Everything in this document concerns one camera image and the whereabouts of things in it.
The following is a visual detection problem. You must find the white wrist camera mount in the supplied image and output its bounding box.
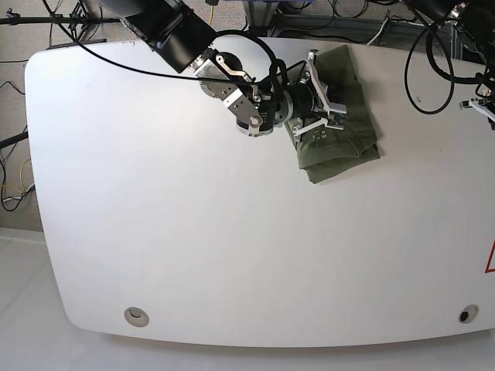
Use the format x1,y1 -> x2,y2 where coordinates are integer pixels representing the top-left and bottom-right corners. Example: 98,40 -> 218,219
292,49 -> 347,142
459,98 -> 495,123

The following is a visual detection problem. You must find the black tripod stand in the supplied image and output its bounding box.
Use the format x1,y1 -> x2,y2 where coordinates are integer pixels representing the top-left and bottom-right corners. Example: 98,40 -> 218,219
1,1 -> 121,45

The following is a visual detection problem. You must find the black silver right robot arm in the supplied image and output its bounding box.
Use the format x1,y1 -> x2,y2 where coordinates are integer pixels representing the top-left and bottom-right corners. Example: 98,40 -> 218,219
100,1 -> 329,137

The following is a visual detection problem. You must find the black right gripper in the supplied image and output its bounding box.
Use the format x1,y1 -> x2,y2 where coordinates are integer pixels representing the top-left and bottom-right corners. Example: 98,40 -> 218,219
288,83 -> 326,120

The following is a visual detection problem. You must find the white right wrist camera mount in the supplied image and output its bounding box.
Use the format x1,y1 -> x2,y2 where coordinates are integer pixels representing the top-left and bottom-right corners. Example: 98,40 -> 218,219
292,49 -> 347,142

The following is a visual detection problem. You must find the table grommet hole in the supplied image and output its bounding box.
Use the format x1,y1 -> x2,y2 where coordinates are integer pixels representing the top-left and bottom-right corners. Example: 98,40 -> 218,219
459,305 -> 480,324
124,307 -> 149,328

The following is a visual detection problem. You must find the yellow cable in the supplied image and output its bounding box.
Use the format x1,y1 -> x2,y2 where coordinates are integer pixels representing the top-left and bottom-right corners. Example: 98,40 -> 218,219
199,3 -> 216,39

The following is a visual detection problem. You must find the left table grommet hole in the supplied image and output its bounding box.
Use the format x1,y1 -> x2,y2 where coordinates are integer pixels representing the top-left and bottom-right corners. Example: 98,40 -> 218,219
124,307 -> 149,328

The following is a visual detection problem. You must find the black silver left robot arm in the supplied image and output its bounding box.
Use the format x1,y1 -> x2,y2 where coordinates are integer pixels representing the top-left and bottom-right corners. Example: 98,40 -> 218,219
404,1 -> 494,124

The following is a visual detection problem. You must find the right table grommet hole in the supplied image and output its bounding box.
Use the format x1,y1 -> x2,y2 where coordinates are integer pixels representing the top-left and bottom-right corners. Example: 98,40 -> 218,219
459,305 -> 480,324

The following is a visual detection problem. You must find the green T-shirt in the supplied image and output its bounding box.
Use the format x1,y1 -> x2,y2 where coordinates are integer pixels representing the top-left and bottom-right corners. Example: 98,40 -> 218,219
285,45 -> 381,184

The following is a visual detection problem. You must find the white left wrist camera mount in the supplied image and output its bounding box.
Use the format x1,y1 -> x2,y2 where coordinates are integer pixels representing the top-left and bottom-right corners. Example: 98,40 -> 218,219
459,98 -> 495,123

